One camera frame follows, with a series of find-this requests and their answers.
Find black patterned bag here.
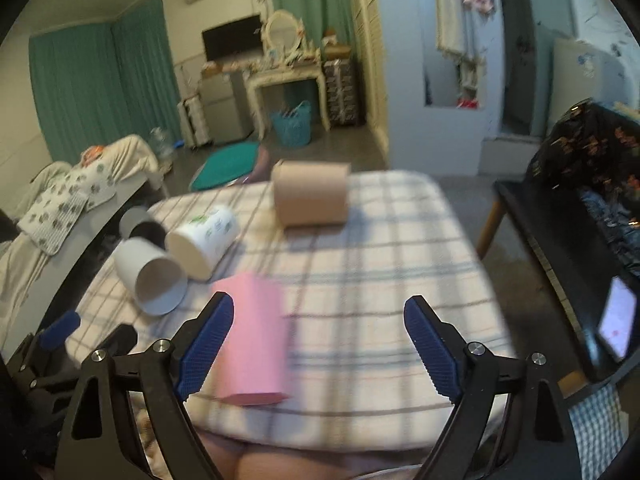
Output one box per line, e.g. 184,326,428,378
526,99,639,276

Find black television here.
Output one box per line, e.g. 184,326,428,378
202,14,262,62

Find white dressing table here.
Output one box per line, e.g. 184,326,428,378
244,56,331,141

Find black silver trunk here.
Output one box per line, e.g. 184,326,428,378
322,58,360,127

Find blue laundry basket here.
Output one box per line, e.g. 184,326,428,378
270,101,311,148

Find tan cardboard cup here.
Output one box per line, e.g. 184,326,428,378
271,160,350,228

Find cream louvered wardrobe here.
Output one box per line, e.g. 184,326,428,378
352,0,390,162

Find smartphone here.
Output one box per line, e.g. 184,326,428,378
598,276,638,362

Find oval vanity mirror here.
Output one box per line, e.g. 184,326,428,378
262,10,300,54

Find white cup green print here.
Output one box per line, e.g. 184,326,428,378
165,206,240,282

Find patterned quilt blanket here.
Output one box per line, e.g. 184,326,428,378
17,158,116,256

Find white suitcase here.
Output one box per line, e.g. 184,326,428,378
177,94,212,150

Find white plastic cup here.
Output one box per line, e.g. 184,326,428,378
114,237,188,316

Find grey plastic cup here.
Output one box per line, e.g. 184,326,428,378
118,207,166,249

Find teal window curtain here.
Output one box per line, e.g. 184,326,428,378
28,0,181,162

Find water jug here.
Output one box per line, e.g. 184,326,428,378
149,127,175,164

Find white hanging towel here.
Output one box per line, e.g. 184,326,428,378
435,0,482,63

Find grey mini fridge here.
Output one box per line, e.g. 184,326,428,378
200,72,254,145

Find white washing machine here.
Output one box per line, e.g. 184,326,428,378
547,38,634,131

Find pink faceted cup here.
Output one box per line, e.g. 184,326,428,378
214,273,290,406

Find plaid tablecloth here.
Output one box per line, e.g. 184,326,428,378
64,169,516,453

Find bed with blankets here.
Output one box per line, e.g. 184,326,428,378
1,134,164,340

